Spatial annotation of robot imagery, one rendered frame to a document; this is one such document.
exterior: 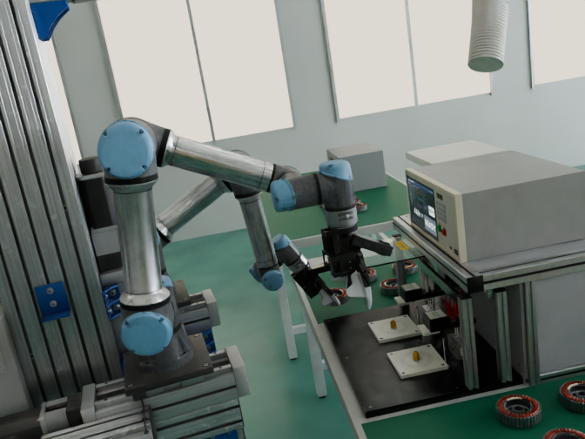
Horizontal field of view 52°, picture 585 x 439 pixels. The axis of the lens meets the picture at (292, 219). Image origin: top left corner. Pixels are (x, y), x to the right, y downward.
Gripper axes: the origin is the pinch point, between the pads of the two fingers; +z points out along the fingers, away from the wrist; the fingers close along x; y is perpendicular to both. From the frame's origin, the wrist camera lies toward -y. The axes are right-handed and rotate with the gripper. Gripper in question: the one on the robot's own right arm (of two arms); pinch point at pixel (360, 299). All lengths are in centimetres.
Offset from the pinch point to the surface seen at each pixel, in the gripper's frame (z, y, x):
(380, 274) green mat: 40, -48, -106
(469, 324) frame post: 18.0, -32.2, -4.8
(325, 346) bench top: 40, -4, -56
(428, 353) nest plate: 37, -30, -27
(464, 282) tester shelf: 5.6, -32.0, -5.4
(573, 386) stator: 37, -54, 9
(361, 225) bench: 40, -70, -182
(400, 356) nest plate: 37, -21, -30
